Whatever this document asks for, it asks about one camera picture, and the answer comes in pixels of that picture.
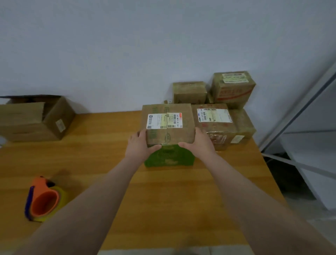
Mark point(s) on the blue orange tape dispenser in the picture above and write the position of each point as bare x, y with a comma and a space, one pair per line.
44, 202

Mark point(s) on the large green-printed cardboard box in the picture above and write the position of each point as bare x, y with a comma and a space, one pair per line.
168, 134

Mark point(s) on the squat red-printed cardboard box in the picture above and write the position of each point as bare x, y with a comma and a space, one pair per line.
233, 89

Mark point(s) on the person's left hand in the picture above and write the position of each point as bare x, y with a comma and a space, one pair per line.
139, 151

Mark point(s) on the stack of cardboard boxes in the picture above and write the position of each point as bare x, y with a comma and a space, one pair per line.
31, 121

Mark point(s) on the person's right forearm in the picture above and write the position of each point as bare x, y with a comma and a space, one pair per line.
267, 210

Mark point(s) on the grey metal frame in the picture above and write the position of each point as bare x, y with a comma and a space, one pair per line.
299, 105

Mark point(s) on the small box with white label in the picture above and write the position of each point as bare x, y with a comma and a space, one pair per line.
244, 126

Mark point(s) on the cube red-printed cardboard box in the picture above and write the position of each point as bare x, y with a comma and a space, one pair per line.
218, 131

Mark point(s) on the small open-flap cardboard box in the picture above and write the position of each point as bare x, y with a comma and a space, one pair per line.
190, 93

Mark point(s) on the person's right hand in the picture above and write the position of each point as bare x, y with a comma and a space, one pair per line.
202, 148

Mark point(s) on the wooden table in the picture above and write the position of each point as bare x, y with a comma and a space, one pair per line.
173, 205

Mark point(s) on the person's left forearm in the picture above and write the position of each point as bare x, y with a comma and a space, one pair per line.
76, 215

